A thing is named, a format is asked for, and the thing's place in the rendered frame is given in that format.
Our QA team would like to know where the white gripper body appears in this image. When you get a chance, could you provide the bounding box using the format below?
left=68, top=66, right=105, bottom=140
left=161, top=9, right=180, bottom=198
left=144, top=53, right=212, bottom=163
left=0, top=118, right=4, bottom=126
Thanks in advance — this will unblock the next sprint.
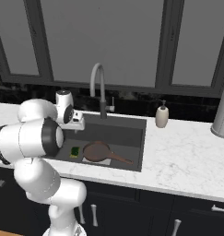
left=58, top=118, right=87, bottom=132

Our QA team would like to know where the green and yellow sponge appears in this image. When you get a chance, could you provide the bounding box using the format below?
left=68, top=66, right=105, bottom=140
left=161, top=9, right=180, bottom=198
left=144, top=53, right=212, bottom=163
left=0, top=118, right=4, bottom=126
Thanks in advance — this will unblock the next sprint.
left=69, top=146, right=82, bottom=159

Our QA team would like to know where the brown frying pan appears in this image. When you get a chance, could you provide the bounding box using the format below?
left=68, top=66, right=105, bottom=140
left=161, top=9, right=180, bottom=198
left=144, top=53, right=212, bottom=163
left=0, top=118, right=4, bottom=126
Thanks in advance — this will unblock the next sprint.
left=82, top=140, right=135, bottom=166

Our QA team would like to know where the dark grey sink basin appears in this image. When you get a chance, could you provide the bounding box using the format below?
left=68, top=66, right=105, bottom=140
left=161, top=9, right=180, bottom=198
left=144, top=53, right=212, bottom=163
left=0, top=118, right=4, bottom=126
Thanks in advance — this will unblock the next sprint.
left=43, top=112, right=147, bottom=172

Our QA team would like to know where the dark panel under sink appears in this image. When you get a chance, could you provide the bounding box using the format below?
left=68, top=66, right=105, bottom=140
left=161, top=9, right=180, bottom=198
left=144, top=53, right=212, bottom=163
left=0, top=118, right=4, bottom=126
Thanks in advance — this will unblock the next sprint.
left=85, top=180, right=138, bottom=201

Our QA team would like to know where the grey gooseneck tap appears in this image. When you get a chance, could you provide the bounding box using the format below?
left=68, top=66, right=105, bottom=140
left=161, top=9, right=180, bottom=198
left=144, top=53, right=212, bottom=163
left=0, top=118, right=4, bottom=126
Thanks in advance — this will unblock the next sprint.
left=89, top=63, right=109, bottom=121

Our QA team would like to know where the dark drawer front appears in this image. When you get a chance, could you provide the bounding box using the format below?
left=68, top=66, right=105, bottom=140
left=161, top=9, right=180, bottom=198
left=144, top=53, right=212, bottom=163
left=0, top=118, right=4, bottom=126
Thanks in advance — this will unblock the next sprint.
left=0, top=165, right=24, bottom=201
left=172, top=194, right=224, bottom=227

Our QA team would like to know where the beige soap dispenser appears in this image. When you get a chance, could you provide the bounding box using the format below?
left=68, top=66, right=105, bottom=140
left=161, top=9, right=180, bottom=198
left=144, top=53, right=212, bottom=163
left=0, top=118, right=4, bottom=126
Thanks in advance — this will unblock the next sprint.
left=154, top=100, right=171, bottom=129

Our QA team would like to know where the dark framed window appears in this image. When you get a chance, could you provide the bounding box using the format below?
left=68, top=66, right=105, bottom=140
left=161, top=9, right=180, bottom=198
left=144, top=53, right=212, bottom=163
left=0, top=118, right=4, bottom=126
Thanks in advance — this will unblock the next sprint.
left=0, top=0, right=224, bottom=100

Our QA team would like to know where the dark cupboard door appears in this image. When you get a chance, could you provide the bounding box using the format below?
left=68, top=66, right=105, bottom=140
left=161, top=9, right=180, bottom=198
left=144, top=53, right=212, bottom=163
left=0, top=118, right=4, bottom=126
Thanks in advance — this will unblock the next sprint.
left=85, top=195, right=167, bottom=236
left=165, top=211, right=224, bottom=236

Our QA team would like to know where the grey perforated cylinder holder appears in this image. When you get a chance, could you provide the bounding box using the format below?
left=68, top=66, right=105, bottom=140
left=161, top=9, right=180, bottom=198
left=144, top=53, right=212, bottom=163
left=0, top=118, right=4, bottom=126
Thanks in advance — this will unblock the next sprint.
left=209, top=85, right=224, bottom=140

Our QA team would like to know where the grey tap lever handle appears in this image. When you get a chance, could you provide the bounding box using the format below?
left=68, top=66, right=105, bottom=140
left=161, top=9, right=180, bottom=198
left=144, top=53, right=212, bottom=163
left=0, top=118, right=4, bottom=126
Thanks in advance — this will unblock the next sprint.
left=105, top=96, right=116, bottom=113

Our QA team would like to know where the silver cupboard door handle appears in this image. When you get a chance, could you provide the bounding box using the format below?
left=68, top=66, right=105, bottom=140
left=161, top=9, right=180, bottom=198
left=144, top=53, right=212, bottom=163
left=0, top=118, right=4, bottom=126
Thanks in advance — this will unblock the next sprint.
left=89, top=203, right=100, bottom=228
left=171, top=218, right=183, bottom=236
left=77, top=204, right=87, bottom=226

